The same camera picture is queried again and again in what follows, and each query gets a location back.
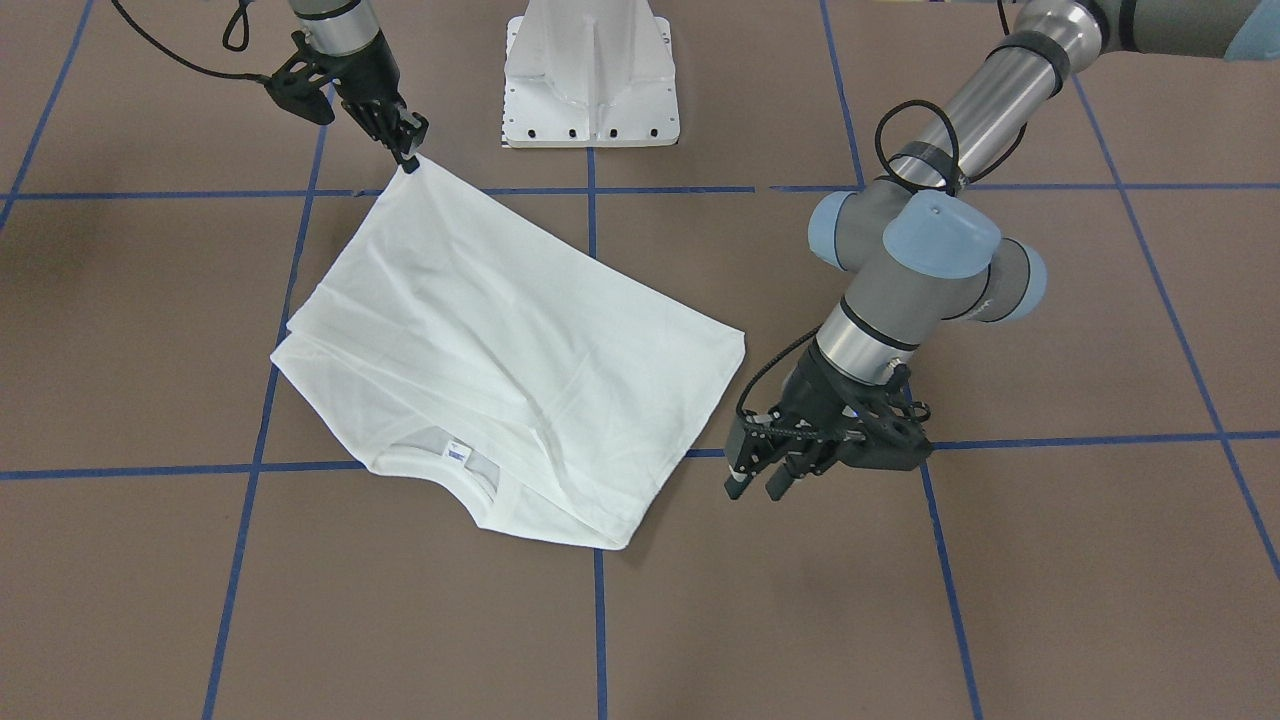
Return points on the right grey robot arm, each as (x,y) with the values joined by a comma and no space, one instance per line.
(345,41)

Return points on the white long-sleeve printed shirt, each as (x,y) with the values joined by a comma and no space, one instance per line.
(453,341)

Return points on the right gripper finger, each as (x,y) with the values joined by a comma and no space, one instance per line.
(382,123)
(411,130)

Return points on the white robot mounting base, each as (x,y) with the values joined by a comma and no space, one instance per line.
(589,75)

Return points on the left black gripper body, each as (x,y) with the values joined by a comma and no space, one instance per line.
(813,400)

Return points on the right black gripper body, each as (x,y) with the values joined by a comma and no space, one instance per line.
(368,76)

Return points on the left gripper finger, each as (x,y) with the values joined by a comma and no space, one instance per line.
(752,447)
(797,458)

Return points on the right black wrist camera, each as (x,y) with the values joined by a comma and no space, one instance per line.
(297,86)

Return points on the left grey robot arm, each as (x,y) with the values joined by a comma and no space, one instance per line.
(919,255)

